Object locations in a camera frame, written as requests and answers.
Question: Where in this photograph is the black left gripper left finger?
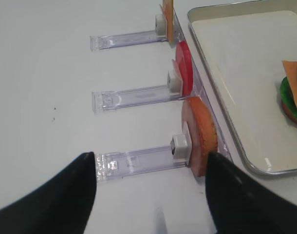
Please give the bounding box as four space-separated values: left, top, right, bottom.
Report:
0 152 97 234

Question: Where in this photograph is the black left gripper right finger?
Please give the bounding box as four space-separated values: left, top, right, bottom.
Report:
205 153 297 234

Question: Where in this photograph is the clear holder under tomato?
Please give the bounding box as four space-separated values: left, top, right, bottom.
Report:
92 71 188 114

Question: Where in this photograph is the green lettuce leaf in tray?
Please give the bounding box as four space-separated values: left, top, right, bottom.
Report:
280 77 297 119

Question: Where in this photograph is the red tomato slice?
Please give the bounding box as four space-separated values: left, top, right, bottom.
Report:
175 41 193 96

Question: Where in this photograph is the clear holder under cheese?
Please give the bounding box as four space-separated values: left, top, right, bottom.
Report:
89 14 170 52

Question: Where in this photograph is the upright orange cheese slice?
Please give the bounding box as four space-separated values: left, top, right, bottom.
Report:
161 0 174 44

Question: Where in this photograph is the clear holder under left bun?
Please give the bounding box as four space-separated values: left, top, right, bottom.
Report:
95 133 192 182

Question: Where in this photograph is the bottom bun slice left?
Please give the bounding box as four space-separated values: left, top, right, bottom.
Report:
181 97 218 177

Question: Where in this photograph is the bottom bun under burger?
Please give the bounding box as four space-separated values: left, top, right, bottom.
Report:
281 101 297 125

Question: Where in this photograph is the silver metal tray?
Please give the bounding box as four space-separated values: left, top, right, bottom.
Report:
187 0 297 175

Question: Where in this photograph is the left clear long rail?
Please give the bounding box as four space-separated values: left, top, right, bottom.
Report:
173 10 233 162

